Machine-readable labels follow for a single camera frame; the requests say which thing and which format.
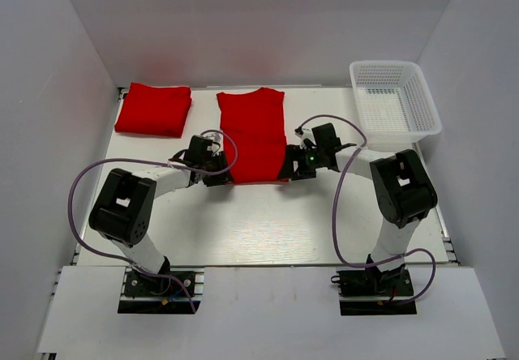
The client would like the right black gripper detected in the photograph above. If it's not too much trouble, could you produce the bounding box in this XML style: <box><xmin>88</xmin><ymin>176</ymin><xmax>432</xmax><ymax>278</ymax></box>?
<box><xmin>277</xmin><ymin>144</ymin><xmax>325</xmax><ymax>180</ymax></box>

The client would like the red t-shirt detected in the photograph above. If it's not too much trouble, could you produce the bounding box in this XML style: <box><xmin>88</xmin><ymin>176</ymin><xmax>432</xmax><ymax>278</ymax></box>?
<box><xmin>114</xmin><ymin>82</ymin><xmax>192</xmax><ymax>138</ymax></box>
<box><xmin>217</xmin><ymin>88</ymin><xmax>287</xmax><ymax>184</ymax></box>

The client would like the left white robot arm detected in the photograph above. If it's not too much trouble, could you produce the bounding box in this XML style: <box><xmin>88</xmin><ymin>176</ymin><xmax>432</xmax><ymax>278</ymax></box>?
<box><xmin>88</xmin><ymin>131</ymin><xmax>238</xmax><ymax>294</ymax></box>

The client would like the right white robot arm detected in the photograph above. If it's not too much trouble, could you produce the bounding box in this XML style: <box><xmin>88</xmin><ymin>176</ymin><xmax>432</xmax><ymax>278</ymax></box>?
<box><xmin>278</xmin><ymin>123</ymin><xmax>438</xmax><ymax>294</ymax></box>

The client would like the folded red t-shirt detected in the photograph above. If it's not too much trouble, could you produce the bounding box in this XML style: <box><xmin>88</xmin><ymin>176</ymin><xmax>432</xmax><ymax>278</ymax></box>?
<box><xmin>114</xmin><ymin>82</ymin><xmax>192</xmax><ymax>138</ymax></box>

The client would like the white plastic basket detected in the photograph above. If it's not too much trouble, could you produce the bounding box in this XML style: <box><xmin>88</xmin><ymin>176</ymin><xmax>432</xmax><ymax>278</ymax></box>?
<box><xmin>350</xmin><ymin>60</ymin><xmax>442</xmax><ymax>145</ymax></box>

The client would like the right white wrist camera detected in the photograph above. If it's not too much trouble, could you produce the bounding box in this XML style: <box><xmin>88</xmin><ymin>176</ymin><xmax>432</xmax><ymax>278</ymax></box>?
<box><xmin>294</xmin><ymin>126</ymin><xmax>316</xmax><ymax>149</ymax></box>

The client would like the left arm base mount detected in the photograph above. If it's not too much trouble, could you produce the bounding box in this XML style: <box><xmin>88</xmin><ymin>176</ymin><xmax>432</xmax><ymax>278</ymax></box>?
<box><xmin>118</xmin><ymin>268</ymin><xmax>204</xmax><ymax>315</ymax></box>

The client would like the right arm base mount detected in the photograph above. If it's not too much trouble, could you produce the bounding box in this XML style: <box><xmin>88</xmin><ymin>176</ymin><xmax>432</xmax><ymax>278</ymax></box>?
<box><xmin>330</xmin><ymin>268</ymin><xmax>417</xmax><ymax>316</ymax></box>

